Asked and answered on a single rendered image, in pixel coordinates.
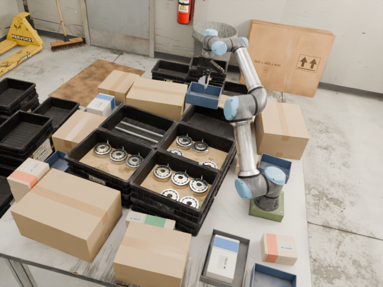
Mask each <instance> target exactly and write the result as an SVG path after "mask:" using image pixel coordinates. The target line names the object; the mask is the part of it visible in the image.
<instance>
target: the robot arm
mask: <svg viewBox="0 0 383 287"><path fill-rule="evenodd" d="M217 36H218V32H217V31H216V30H213V29H207V30H205V34H204V39H203V48H202V54H200V55H199V62H198V65H197V71H196V75H200V76H202V75H203V77H200V79H199V81H198V82H199V83H200V84H202V85H204V86H205V89H206V88H207V85H208V83H209V78H210V73H211V68H212V69H214V70H215V71H217V72H218V73H219V74H220V75H221V74H223V72H224V69H223V68H222V67H220V66H219V65H218V64H217V63H216V62H214V61H213V58H214V54H216V55H217V56H222V55H223V54H225V53H226V52H233V53H234V56H235V58H236V61H237V63H238V66H239V69H240V71H241V74H242V76H243V79H244V81H245V84H246V87H247V89H248V93H247V95H240V96H234V97H229V98H228V99H227V100H226V101H225V104H224V115H225V118H226V119H227V120H229V121H230V124H232V126H233V127H234V135H235V142H236V147H237V155H238V162H239V169H240V171H239V173H238V178H237V179H236V180H235V182H234V183H235V188H236V191H237V193H238V194H239V196H240V197H241V198H242V199H252V198H254V203H255V204H256V205H257V206H258V207H259V208H260V209H262V210H265V211H275V210H277V209H278V208H279V206H280V202H281V200H280V193H281V191H282V188H283V185H284V184H285V180H286V176H285V174H284V172H282V171H281V170H280V169H278V168H276V167H267V168H266V169H265V170H264V172H263V173H260V172H259V170H257V169H256V164H255V157H254V149H253V144H252V136H251V129H250V122H251V121H252V116H256V115H259V114H260V113H262V112H263V111H264V109H265V107H266V104H267V92H266V90H265V87H264V86H262V85H261V83H260V81H259V78H258V75H257V73H256V71H255V68H254V66H253V64H252V61H251V59H250V56H249V54H248V52H247V49H248V40H247V38H245V37H242V38H241V37H238V38H227V39H218V38H217Z"/></svg>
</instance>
